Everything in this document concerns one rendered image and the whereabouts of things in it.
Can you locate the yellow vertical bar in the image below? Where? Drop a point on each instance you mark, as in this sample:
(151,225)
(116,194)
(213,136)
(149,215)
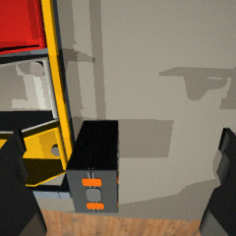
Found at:
(50,30)

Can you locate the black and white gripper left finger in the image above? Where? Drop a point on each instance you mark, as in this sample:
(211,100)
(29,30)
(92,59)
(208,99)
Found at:
(20,214)

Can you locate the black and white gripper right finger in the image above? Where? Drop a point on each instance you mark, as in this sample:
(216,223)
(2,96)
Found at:
(219,218)

